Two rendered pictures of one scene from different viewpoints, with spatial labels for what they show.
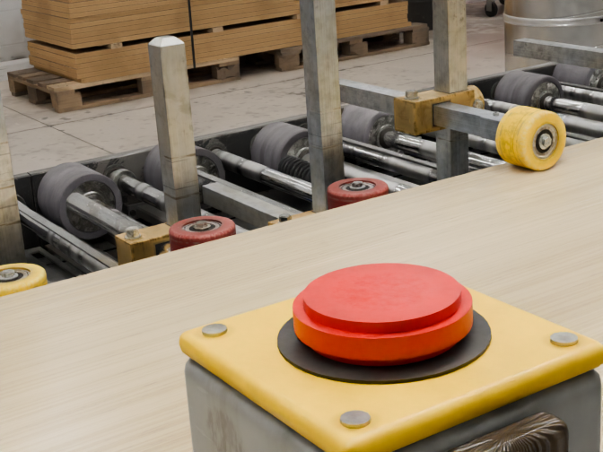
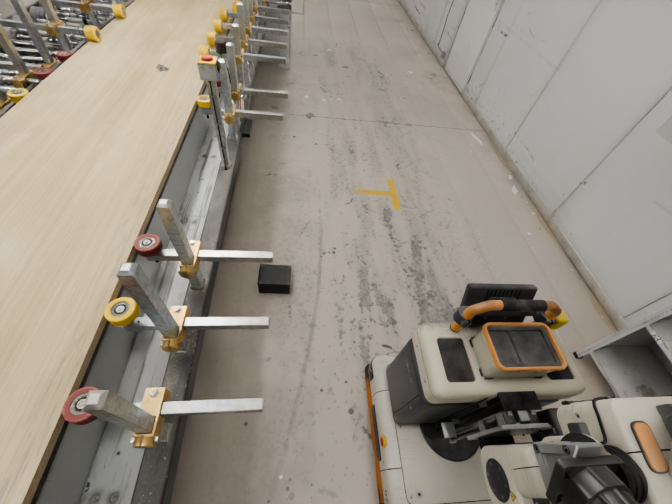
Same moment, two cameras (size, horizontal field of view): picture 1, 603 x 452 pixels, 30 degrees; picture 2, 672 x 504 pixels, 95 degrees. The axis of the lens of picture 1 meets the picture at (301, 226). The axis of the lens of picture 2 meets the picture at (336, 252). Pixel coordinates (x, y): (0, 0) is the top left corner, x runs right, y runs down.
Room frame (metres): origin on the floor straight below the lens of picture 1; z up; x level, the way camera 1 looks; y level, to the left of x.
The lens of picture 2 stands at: (-0.81, 0.99, 1.77)
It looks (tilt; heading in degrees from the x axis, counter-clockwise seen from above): 51 degrees down; 289
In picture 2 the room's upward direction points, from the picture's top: 12 degrees clockwise
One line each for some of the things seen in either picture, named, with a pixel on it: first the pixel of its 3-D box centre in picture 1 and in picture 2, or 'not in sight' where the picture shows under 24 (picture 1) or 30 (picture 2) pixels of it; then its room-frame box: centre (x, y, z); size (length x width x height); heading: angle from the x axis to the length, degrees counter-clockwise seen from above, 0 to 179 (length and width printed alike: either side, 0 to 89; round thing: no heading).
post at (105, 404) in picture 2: not in sight; (141, 422); (-0.42, 1.04, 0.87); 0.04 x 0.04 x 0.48; 32
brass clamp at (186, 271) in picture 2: not in sight; (191, 259); (-0.15, 0.59, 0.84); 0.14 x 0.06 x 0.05; 122
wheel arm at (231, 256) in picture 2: not in sight; (212, 256); (-0.20, 0.54, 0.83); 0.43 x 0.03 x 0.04; 32
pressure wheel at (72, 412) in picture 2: not in sight; (92, 408); (-0.29, 1.07, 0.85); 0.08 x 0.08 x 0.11
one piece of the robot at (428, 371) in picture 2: not in sight; (475, 383); (-1.27, 0.35, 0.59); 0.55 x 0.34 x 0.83; 31
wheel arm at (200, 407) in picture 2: not in sight; (180, 408); (-0.46, 0.97, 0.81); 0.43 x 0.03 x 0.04; 32
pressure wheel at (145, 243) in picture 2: not in sight; (151, 251); (-0.03, 0.65, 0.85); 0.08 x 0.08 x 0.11
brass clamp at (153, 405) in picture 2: not in sight; (151, 416); (-0.41, 1.02, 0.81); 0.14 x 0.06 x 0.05; 122
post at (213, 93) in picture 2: not in sight; (219, 127); (0.23, -0.02, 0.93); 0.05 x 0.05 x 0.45; 32
